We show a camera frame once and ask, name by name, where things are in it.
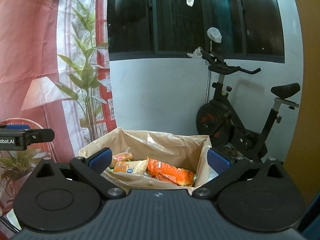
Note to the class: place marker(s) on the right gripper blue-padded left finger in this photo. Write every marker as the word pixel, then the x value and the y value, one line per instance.
pixel 89 171

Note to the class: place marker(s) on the bread packet in box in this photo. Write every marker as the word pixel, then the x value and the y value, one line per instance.
pixel 132 167

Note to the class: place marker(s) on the orange wooden door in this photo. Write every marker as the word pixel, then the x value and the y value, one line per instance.
pixel 302 162

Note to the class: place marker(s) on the pink printed backdrop curtain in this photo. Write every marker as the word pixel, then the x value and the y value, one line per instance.
pixel 55 73

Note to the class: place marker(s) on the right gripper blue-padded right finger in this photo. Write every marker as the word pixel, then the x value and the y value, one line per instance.
pixel 228 170

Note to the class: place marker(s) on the orange snack bag in box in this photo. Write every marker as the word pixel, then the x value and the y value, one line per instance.
pixel 168 173

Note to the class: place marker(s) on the dark window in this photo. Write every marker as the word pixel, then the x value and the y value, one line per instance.
pixel 141 29

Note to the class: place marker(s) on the cardboard box with plastic liner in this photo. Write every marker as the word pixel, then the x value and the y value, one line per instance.
pixel 188 152

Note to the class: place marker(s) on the clear-window cracker packet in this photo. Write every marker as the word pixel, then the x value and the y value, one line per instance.
pixel 125 156

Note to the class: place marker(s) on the white plastic bag on pole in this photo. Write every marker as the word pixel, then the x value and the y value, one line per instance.
pixel 214 35

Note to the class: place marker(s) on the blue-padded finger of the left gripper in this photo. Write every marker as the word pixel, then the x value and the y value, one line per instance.
pixel 17 127
pixel 34 136

